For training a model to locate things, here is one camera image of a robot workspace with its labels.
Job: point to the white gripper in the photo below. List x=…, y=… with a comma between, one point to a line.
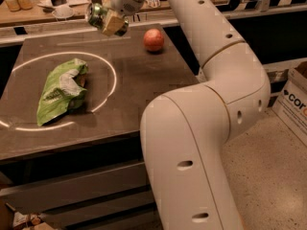
x=124, y=3

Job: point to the green soda can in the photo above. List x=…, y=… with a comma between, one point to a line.
x=95, y=14

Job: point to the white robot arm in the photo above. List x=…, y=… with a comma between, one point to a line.
x=183, y=131

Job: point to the red apple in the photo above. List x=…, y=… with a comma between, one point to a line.
x=153, y=40

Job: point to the wooden workbench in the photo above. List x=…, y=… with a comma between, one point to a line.
x=39, y=13

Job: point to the white cup on saucer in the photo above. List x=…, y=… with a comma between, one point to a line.
x=62, y=12

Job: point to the green chip bag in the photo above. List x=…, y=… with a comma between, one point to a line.
x=63, y=90

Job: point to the grey drawer cabinet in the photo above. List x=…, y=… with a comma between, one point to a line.
x=85, y=170

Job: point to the left orange liquid jar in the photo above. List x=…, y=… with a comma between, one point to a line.
x=11, y=0

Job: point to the white cardboard box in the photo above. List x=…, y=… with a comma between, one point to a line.
x=291, y=104

